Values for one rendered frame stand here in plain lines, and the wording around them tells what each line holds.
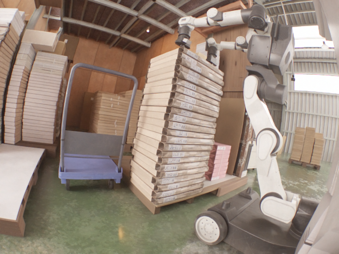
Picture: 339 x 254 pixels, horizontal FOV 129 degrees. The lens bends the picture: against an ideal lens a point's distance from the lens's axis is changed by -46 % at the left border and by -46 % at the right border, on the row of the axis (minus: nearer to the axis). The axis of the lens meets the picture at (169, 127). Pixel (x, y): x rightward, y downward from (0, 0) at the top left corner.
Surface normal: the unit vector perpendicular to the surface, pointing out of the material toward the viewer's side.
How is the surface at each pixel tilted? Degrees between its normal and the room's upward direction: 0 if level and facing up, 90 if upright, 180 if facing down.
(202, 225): 90
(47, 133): 92
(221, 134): 90
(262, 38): 102
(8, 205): 0
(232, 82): 90
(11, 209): 0
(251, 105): 109
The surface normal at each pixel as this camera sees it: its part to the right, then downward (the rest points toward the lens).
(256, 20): -0.40, 0.90
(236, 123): -0.79, -0.11
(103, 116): 0.61, 0.06
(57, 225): 0.16, -0.99
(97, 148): 0.57, 0.28
